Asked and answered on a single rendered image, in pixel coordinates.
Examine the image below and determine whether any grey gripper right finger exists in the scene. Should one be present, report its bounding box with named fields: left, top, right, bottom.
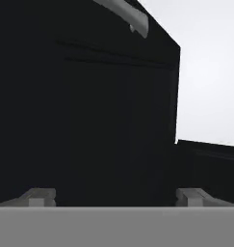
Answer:
left=175, top=187, right=234, bottom=207

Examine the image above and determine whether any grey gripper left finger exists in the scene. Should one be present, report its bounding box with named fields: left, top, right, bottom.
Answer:
left=0, top=187, right=57, bottom=207

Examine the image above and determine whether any black lower cabinet run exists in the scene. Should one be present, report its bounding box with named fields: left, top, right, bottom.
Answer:
left=172, top=138, right=234, bottom=207

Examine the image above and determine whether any black cabinet door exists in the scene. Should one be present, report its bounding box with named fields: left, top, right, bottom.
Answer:
left=0, top=0, right=181, bottom=207

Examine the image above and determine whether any silver cabinet door handle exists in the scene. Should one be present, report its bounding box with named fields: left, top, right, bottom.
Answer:
left=92, top=0, right=150, bottom=39

